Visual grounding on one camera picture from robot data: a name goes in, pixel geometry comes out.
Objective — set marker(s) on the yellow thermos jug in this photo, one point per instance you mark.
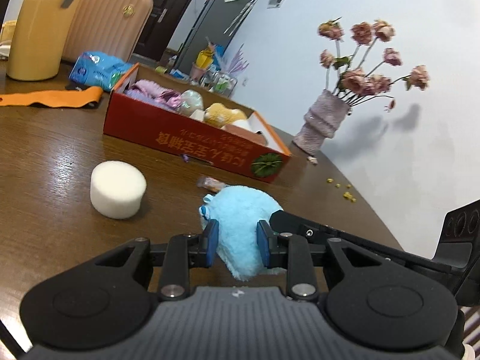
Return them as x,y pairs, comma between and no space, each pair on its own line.
39,38

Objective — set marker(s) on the grey refrigerator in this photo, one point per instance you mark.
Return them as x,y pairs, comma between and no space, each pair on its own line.
218,21

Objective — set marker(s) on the pink textured vase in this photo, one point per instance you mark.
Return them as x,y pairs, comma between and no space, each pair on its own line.
321,122

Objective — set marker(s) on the wire storage rack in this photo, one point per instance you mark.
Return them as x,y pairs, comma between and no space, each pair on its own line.
216,81

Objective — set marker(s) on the iridescent soft ball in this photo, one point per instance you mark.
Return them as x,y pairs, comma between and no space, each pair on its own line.
191,101

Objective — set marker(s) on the red cardboard box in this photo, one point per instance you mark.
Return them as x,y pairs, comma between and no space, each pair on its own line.
151,126

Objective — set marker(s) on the yellow crumbs on table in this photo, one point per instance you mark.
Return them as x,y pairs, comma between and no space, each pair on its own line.
346,189

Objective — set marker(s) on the dried pink roses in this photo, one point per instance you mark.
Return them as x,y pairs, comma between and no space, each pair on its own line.
354,69

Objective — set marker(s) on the purple fluffy cloth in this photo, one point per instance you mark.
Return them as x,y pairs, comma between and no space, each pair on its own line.
151,93

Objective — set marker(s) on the blue tissue pack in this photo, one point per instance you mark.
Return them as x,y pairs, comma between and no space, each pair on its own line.
95,68

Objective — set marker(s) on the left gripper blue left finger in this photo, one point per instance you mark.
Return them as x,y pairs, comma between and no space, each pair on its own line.
208,244

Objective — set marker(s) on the white foam cylinder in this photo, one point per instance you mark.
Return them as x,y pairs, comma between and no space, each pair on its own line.
116,189

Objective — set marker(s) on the pink ribbed suitcase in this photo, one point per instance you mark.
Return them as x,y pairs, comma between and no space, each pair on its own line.
109,26

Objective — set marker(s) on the dark entrance door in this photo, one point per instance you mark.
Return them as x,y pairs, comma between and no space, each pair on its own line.
160,27

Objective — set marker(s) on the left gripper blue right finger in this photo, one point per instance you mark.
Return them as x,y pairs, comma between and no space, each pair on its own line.
267,243

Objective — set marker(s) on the light blue fluffy cloth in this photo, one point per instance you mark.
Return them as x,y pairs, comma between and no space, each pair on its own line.
238,209

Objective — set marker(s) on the yellow plush toy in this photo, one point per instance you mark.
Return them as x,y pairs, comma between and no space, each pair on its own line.
218,115

